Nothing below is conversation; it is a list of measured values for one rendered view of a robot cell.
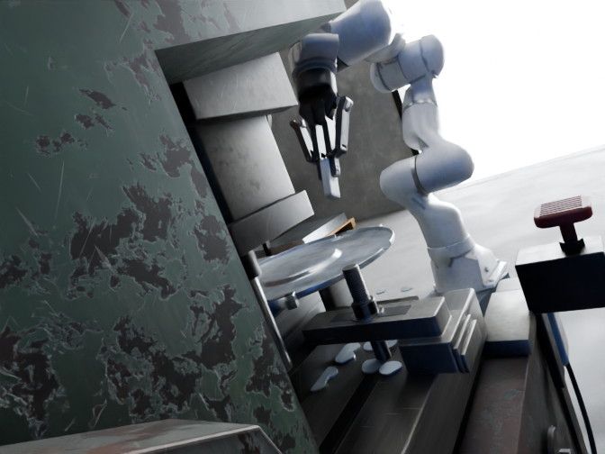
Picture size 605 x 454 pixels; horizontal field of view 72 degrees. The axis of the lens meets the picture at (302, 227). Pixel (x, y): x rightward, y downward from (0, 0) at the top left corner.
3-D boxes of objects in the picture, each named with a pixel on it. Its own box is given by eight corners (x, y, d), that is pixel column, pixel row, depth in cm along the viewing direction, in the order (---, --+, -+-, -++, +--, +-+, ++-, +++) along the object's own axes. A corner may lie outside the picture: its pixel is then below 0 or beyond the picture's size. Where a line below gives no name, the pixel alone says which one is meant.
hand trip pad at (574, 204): (550, 256, 56) (534, 204, 55) (604, 247, 53) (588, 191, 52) (549, 277, 51) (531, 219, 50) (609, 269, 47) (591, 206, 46)
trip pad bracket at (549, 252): (554, 367, 60) (514, 241, 58) (637, 365, 55) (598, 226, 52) (553, 393, 55) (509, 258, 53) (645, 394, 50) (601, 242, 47)
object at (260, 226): (216, 259, 62) (202, 225, 62) (326, 230, 51) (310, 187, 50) (125, 310, 49) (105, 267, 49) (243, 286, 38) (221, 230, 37)
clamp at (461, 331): (336, 346, 50) (305, 267, 48) (482, 336, 40) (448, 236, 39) (311, 376, 45) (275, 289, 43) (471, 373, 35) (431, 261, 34)
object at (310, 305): (242, 326, 60) (230, 297, 60) (328, 316, 51) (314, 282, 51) (198, 362, 53) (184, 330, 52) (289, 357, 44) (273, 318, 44)
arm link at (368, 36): (354, 30, 110) (292, 38, 86) (419, -13, 98) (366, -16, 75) (371, 69, 112) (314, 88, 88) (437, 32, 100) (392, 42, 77)
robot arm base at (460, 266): (459, 265, 133) (446, 224, 131) (519, 261, 118) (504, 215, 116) (421, 297, 120) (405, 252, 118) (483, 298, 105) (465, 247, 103)
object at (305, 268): (420, 216, 65) (419, 212, 64) (338, 302, 41) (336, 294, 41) (280, 251, 81) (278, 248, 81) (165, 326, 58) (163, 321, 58)
